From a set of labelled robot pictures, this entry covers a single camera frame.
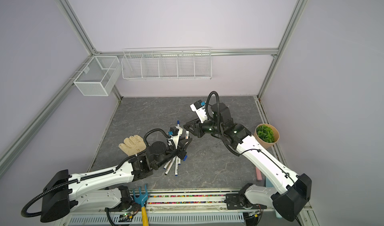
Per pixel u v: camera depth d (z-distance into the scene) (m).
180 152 0.63
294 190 0.38
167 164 0.60
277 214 0.68
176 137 0.61
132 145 0.94
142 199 0.74
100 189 0.48
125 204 0.65
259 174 0.81
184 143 0.67
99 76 0.97
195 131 0.59
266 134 0.85
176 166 0.85
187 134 0.68
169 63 1.00
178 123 1.05
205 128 0.60
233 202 0.72
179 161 0.87
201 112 0.60
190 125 0.66
